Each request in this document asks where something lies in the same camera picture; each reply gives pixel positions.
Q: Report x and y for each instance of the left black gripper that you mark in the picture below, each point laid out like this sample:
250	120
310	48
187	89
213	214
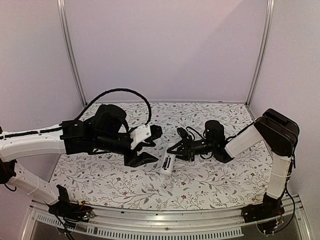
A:
134	160

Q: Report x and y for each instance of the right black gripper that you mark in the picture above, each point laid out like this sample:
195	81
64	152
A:
187	146

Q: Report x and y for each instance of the white remote control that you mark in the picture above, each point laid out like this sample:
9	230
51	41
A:
167	163

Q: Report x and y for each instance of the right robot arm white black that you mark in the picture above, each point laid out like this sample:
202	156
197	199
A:
279	133

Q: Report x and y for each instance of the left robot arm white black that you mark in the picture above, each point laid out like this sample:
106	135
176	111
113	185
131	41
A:
107	131

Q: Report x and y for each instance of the floral patterned table mat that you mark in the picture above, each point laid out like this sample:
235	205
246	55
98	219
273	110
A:
205	183

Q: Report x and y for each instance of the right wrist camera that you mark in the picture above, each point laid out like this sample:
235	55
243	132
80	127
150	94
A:
184	134

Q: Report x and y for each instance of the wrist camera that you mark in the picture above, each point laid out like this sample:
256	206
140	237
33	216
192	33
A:
145	132
184	134

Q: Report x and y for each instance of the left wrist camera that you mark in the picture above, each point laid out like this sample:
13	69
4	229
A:
145	132

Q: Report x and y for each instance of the front aluminium rail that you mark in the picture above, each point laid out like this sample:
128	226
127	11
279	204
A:
233	223

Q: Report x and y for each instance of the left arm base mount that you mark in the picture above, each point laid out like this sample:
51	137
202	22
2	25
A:
70	211

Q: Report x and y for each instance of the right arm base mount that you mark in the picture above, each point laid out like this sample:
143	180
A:
270	212

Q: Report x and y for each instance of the right aluminium frame post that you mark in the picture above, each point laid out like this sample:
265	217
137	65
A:
262	51

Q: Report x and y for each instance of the aluminium frame post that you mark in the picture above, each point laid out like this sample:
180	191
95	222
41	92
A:
262	51
62	12

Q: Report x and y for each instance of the left aluminium frame post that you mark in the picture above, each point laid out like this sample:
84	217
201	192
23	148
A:
62	12

